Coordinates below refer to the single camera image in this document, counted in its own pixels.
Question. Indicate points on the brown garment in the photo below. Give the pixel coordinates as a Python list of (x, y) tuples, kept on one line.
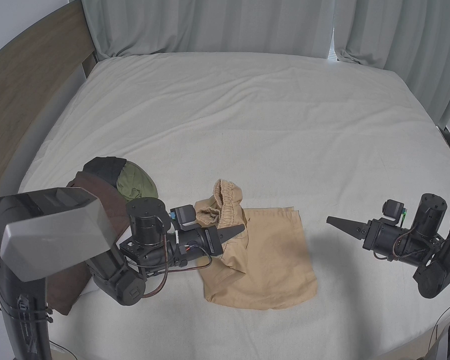
[(112, 197)]

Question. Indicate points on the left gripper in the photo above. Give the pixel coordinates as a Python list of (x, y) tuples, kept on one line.
[(195, 244)]

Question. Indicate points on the pale green curtain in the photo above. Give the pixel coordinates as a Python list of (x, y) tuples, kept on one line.
[(210, 13), (405, 21)]

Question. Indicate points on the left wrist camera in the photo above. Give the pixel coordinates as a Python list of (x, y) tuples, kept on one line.
[(183, 216)]

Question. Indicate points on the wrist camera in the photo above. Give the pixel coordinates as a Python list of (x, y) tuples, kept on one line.
[(393, 208), (183, 216)]

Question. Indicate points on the beige shorts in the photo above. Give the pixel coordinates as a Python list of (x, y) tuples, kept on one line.
[(270, 261)]

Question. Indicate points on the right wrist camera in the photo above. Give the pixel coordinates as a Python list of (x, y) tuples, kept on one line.
[(393, 208)]

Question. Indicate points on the white garment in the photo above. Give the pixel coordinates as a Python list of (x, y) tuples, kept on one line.
[(124, 235)]

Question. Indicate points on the black garment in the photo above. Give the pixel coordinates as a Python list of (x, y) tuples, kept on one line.
[(101, 167)]

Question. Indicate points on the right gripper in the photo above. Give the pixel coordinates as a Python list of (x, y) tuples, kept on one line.
[(386, 240)]

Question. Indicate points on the bed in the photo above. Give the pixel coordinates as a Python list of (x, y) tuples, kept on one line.
[(247, 99)]

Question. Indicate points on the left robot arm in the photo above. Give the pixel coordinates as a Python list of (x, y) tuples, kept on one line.
[(52, 231)]

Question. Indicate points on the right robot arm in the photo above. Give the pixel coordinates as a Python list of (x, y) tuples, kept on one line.
[(431, 212)]

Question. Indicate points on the green garment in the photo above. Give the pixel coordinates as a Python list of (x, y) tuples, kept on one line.
[(135, 182)]

